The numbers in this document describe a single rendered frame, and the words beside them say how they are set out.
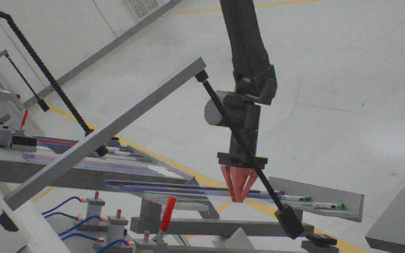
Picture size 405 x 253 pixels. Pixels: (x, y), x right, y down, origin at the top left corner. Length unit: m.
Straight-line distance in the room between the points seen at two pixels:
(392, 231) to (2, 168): 1.04
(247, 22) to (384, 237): 0.64
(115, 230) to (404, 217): 0.90
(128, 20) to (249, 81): 7.62
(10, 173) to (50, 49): 6.81
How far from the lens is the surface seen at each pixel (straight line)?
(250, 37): 1.23
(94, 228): 0.97
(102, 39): 8.74
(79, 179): 1.85
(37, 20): 8.54
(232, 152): 1.28
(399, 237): 1.54
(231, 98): 1.23
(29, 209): 0.96
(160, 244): 1.08
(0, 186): 5.44
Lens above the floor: 1.54
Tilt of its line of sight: 20 degrees down
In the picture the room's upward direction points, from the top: 32 degrees counter-clockwise
